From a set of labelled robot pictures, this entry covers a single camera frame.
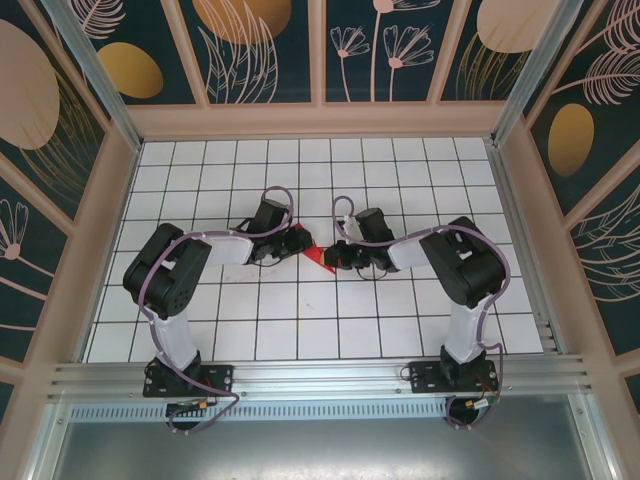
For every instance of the grey metal sheet panel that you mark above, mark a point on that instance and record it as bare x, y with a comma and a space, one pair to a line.
325, 450

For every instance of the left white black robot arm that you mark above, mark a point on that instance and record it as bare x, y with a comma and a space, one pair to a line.
172, 340

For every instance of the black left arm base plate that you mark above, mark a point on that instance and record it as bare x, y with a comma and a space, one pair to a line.
220, 375

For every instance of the aluminium corner post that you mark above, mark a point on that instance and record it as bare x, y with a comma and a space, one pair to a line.
542, 75
95, 75

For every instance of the red paper sheet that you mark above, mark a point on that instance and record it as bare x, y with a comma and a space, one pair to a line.
313, 255

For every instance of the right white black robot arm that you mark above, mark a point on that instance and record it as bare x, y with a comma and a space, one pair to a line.
462, 330

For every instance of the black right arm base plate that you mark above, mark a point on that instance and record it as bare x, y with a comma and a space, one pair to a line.
425, 375

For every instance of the long aluminium mounting rail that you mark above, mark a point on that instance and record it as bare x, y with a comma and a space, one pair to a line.
325, 377

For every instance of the yellow power connector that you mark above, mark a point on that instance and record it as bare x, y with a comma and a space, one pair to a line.
471, 403
204, 403

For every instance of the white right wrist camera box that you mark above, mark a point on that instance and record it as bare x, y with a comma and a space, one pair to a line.
351, 230

